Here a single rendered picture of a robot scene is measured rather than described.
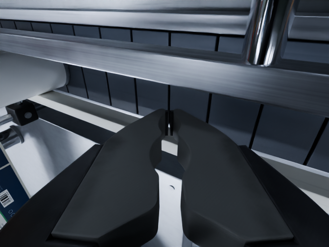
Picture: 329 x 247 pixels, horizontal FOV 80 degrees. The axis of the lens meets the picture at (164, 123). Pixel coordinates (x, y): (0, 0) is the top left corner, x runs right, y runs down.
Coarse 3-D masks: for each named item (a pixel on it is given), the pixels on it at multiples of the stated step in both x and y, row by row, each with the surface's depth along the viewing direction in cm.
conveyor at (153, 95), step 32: (64, 32) 21; (96, 32) 19; (128, 32) 17; (160, 32) 16; (96, 96) 24; (128, 96) 21; (160, 96) 19; (192, 96) 17; (224, 96) 15; (224, 128) 17; (256, 128) 16; (288, 128) 14; (320, 128) 13; (288, 160) 15; (320, 160) 14
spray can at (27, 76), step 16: (0, 64) 19; (16, 64) 20; (32, 64) 21; (48, 64) 22; (64, 64) 23; (0, 80) 18; (16, 80) 19; (32, 80) 21; (48, 80) 22; (64, 80) 24; (0, 96) 19; (16, 96) 20; (32, 96) 22
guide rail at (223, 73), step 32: (0, 32) 12; (32, 32) 12; (96, 64) 9; (128, 64) 8; (160, 64) 7; (192, 64) 7; (224, 64) 6; (256, 64) 6; (288, 64) 6; (320, 64) 6; (256, 96) 6; (288, 96) 6; (320, 96) 5
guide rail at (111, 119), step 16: (48, 96) 23; (64, 96) 23; (64, 112) 22; (80, 112) 20; (96, 112) 20; (112, 112) 20; (112, 128) 19; (176, 144) 16; (272, 160) 14; (288, 176) 13; (304, 176) 13; (320, 176) 13; (304, 192) 12; (320, 192) 12
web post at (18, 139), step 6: (12, 126) 43; (0, 132) 42; (6, 132) 42; (12, 132) 42; (18, 132) 43; (0, 138) 41; (6, 138) 41; (12, 138) 42; (18, 138) 43; (6, 144) 41; (12, 144) 42
